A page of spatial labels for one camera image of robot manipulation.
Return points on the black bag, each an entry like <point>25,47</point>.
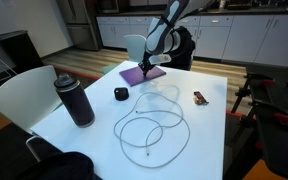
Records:
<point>60,166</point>

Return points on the pale chair with teal seat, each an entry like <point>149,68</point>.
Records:
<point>134,46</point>

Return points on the white plastic chair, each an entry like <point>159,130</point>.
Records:
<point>27,96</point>

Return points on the stainless steel refrigerator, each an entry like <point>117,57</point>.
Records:
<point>82,30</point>

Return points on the black bin with grey lid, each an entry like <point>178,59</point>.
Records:
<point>20,53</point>

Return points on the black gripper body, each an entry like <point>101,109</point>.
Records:
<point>146,63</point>

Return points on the black robot stand platform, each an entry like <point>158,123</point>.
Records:
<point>280,133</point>

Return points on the small black round case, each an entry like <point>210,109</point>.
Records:
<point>121,94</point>

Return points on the pale chair holding jacket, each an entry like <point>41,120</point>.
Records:
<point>191,63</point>

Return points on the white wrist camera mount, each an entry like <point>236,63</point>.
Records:
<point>162,59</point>

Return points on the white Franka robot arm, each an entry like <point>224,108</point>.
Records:
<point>160,33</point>

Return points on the dark purple water bottle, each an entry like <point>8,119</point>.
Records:
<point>75,103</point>

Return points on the white kitchen cabinet run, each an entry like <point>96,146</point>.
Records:
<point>244,40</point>

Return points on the black jacket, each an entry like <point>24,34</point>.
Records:
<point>184,53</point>

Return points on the purple cloth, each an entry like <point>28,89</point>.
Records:
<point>134,77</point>

